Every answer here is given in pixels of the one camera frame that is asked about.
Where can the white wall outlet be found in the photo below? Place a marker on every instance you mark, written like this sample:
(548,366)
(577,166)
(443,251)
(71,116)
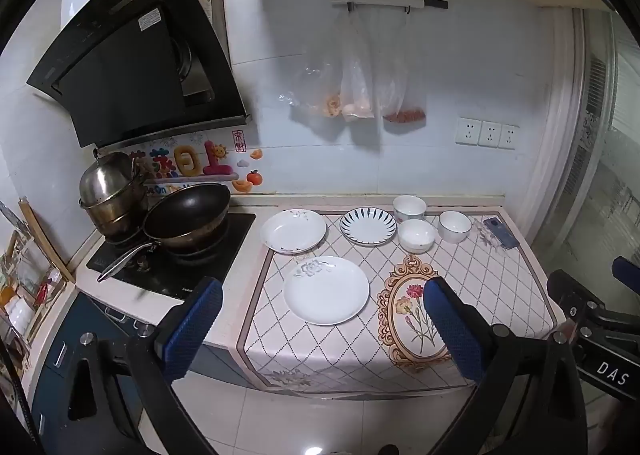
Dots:
(468,131)
(490,133)
(509,136)

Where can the large white embossed plate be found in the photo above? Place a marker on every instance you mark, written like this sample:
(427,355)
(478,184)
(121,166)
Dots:
(325,294)

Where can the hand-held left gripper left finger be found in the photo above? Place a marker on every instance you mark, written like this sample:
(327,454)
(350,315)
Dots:
(196,330)

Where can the blue kitchen cabinet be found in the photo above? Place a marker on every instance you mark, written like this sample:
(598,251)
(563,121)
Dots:
(100,315)

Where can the wooden cutting board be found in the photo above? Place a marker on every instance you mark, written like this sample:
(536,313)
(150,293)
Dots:
(47,240)

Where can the clear plastic bag with garlic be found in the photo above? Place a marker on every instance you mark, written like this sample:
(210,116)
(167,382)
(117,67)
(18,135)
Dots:
(357,95)

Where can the wide white bowl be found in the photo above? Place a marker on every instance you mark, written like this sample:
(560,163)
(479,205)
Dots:
(416,235)

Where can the pink diamond pattern table mat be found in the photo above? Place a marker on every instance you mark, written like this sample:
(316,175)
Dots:
(300,350)

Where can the clear plastic bag with ginger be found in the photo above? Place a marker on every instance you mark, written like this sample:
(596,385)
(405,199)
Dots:
(315,80)

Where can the blue smartphone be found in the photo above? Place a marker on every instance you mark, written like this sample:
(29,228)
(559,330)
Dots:
(500,233)

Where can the stainless steel steamer pot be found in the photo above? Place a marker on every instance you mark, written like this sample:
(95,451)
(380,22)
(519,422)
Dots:
(105,180)

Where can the wooden storage rack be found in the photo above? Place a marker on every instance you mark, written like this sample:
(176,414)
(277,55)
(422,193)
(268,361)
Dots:
(30,285)

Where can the blue rimmed patterned bowl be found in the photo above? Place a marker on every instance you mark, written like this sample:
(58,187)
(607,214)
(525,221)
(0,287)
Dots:
(409,206)

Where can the small white bowl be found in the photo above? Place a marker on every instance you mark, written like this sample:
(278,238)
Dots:
(454,226)

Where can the black glass gas stove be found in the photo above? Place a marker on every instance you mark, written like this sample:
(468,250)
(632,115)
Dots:
(210,265)

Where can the colourful wall sticker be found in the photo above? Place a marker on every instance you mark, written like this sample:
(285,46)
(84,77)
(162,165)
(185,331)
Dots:
(210,162)

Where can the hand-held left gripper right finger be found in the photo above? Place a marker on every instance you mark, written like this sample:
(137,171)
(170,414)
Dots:
(454,330)

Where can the clear plastic bag red contents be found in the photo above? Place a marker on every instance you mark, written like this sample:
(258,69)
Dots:
(402,105)

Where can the blue striped plate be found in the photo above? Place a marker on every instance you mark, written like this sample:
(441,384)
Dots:
(367,227)

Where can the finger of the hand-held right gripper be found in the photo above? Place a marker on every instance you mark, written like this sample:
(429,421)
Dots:
(629,272)
(572,295)

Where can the white plate with dark print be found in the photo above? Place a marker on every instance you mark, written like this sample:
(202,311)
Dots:
(292,233)

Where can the black range hood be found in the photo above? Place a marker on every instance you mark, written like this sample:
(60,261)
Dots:
(125,60)

